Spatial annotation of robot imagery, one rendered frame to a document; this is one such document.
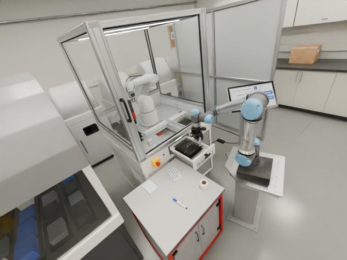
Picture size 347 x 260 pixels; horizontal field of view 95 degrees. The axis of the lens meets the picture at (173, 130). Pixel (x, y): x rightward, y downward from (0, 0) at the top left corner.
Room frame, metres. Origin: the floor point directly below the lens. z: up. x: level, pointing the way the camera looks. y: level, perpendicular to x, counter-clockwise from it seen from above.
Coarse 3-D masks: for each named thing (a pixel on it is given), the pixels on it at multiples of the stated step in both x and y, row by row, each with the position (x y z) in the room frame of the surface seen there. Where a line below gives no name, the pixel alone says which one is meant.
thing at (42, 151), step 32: (0, 96) 0.76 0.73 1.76; (32, 96) 0.75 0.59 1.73; (0, 128) 0.60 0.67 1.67; (32, 128) 0.63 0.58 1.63; (64, 128) 0.67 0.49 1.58; (0, 160) 0.53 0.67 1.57; (32, 160) 0.56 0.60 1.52; (64, 160) 0.60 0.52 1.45; (0, 192) 0.47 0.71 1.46; (32, 192) 0.51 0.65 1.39; (96, 256) 0.56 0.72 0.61; (128, 256) 0.65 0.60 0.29
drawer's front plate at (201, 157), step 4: (212, 144) 1.14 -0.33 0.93; (208, 148) 1.11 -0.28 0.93; (212, 148) 1.12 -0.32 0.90; (204, 152) 1.06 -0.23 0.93; (208, 152) 1.09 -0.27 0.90; (200, 156) 1.02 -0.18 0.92; (204, 156) 1.06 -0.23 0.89; (196, 160) 0.99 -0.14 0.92; (200, 160) 1.02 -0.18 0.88; (196, 164) 0.99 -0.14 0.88; (196, 168) 0.98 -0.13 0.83
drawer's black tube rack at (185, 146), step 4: (184, 140) 1.33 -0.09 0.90; (188, 140) 1.32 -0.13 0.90; (180, 144) 1.31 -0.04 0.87; (184, 144) 1.26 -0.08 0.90; (188, 144) 1.29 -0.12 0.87; (192, 144) 1.24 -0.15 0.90; (176, 148) 1.24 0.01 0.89; (180, 148) 1.22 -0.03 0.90; (184, 148) 1.21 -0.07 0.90; (188, 148) 1.20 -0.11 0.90; (192, 148) 1.18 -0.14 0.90; (196, 148) 1.21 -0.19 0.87; (200, 148) 1.19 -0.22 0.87; (180, 152) 1.20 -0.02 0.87; (184, 152) 1.15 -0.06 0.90; (188, 152) 1.14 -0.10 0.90; (196, 152) 1.15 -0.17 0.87; (188, 156) 1.12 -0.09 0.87; (192, 156) 1.10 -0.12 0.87
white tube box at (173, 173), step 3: (174, 168) 1.07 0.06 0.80; (168, 171) 1.05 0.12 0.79; (171, 171) 1.04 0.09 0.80; (174, 171) 1.03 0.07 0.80; (177, 171) 1.03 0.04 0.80; (168, 174) 1.04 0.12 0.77; (171, 174) 1.00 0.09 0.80; (174, 174) 1.01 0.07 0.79; (177, 174) 0.99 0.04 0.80; (180, 174) 0.98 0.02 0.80; (171, 177) 0.97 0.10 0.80; (174, 177) 0.96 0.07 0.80; (177, 177) 0.96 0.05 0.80; (180, 177) 0.97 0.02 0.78; (174, 180) 0.94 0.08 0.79; (177, 180) 0.95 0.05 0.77
